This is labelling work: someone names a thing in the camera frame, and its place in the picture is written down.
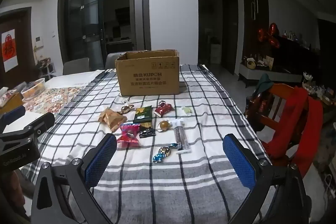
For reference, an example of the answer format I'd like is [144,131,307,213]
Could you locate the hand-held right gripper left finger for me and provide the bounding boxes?
[31,133,118,224]

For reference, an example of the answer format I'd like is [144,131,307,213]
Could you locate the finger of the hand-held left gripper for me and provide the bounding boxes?
[0,105,26,133]
[0,112,56,144]

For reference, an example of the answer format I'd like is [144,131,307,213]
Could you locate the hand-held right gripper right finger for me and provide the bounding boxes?
[222,133,314,224]

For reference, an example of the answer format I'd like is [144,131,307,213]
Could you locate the pink snack packet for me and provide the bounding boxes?
[117,123,142,148]

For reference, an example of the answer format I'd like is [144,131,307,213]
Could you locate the gold snack packet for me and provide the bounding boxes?
[98,107,126,132]

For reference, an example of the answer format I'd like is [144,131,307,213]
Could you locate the green snack packet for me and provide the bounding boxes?
[133,105,153,124]

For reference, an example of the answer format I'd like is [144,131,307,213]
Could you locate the brown cardboard box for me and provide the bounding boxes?
[115,50,180,97]

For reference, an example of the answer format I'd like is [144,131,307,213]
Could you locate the tissue box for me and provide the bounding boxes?
[0,88,24,114]

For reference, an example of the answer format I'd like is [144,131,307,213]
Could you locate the patterned table mat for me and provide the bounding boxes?
[22,85,88,114]

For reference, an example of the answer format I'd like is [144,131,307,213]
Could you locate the clear plastic container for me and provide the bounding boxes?
[20,78,46,102]

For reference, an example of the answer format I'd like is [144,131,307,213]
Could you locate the black snack packet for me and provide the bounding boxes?
[139,122,156,138]

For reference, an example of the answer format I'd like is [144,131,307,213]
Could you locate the white shoe shelf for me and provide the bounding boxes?
[37,57,55,80]

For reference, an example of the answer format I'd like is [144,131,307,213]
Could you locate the checkered white grey tablecloth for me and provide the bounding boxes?
[21,63,272,224]

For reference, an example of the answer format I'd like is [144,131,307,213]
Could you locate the red and white door poster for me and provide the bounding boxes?
[1,28,18,73]

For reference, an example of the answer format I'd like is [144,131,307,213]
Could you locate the white tube packet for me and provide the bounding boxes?
[172,119,192,154]

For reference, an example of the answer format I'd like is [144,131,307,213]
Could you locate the grey dining chair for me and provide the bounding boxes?
[105,52,126,69]
[63,57,90,76]

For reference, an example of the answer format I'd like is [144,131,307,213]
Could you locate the wooden chair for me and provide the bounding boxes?
[244,82,315,169]

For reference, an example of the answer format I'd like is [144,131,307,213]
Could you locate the round gold candy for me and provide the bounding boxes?
[157,120,172,132]

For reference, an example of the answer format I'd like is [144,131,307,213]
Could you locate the red cloth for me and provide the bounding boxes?
[262,86,324,180]

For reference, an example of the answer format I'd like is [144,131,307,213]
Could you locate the red snack packet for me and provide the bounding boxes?
[154,103,174,117]

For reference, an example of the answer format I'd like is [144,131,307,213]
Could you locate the green cloth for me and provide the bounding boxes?
[253,73,273,98]

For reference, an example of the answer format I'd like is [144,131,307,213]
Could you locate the white sideboard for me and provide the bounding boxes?
[238,63,303,88]

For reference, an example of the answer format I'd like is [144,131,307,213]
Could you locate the glass sliding door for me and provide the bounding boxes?
[58,0,151,75]

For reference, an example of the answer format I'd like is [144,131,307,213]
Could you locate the red balloons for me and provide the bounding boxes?
[257,22,281,49]

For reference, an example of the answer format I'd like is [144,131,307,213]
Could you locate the dark wardrobe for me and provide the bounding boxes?
[241,0,271,67]

